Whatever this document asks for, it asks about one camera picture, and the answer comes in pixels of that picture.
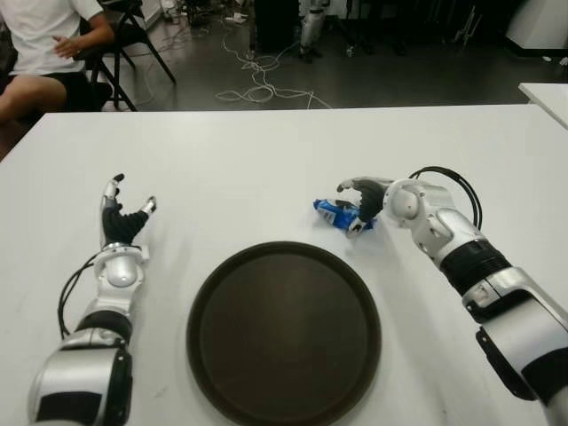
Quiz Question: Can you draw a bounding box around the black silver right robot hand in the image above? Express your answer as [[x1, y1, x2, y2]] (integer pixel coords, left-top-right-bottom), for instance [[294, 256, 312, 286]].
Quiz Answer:
[[336, 176, 396, 239]]

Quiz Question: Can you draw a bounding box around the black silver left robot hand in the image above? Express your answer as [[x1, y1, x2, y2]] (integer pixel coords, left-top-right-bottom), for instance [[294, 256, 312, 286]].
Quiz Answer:
[[99, 174, 158, 249]]

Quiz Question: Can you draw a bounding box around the blue Oreo cookie packet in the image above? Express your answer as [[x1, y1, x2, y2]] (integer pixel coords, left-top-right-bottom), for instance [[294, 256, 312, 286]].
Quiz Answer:
[[312, 198, 381, 234]]

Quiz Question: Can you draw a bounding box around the round dark brown tray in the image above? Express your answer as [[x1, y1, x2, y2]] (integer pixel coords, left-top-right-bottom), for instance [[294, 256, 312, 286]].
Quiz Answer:
[[185, 241, 383, 426]]

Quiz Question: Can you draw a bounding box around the silver humanoid robot leg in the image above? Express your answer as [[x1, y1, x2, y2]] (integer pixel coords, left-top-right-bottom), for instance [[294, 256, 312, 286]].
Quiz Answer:
[[297, 0, 327, 61]]

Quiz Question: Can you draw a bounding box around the black folding chair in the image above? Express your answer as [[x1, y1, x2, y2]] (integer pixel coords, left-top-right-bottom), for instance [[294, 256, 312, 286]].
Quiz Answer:
[[77, 0, 178, 112]]

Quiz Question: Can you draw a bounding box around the black cabinet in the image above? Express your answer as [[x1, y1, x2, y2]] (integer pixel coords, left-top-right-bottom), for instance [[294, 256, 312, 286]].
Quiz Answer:
[[252, 0, 303, 54]]

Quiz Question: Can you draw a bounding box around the seated person in white shirt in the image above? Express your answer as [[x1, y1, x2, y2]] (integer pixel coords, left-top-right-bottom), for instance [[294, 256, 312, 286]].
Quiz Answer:
[[0, 0, 117, 123]]

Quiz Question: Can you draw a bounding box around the white side table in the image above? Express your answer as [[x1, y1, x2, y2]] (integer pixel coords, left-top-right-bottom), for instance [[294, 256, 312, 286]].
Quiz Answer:
[[517, 82, 568, 132]]

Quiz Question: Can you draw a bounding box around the white machine base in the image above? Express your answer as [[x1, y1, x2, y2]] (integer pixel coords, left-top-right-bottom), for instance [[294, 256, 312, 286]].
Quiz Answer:
[[505, 0, 568, 50]]

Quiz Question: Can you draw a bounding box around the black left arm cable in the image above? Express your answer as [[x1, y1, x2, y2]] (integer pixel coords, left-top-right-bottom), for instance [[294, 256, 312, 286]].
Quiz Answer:
[[59, 256, 98, 339]]

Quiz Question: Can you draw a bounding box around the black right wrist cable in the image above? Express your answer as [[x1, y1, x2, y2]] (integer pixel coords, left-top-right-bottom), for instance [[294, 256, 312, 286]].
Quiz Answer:
[[407, 166, 484, 232]]

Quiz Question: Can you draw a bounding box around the white cable on floor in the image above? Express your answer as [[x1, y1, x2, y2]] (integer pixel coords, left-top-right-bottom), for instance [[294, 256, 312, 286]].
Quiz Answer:
[[215, 12, 334, 110]]

